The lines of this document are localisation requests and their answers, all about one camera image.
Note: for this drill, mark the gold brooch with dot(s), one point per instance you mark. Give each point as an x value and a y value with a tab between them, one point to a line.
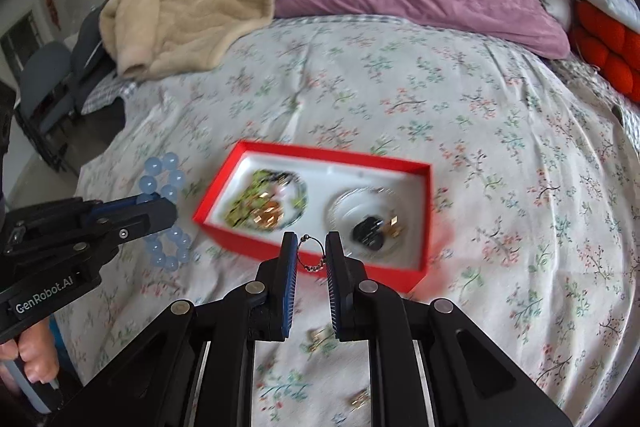
317	336

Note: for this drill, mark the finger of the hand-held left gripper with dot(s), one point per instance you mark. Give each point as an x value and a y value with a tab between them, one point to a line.
120	205
145	219

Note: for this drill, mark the floral bedsheet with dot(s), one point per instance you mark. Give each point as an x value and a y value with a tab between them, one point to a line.
500	157

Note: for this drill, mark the person's left hand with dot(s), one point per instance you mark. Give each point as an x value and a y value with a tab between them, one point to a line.
42	352

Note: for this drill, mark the grey chair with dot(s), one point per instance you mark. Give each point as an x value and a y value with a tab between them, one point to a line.
45	67
87	37

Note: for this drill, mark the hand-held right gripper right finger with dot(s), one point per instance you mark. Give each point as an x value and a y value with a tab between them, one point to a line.
334	287

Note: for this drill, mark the gold earring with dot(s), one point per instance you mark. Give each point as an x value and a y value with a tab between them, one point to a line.
360	399

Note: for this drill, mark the red jewelry box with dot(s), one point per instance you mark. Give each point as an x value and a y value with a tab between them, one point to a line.
235	241

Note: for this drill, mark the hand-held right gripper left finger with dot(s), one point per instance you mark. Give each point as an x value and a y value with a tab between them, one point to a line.
287	282

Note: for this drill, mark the orange plush cushion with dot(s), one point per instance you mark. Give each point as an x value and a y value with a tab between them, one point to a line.
610	52

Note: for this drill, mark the black hair claw clip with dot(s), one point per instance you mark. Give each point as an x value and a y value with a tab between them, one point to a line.
367	232

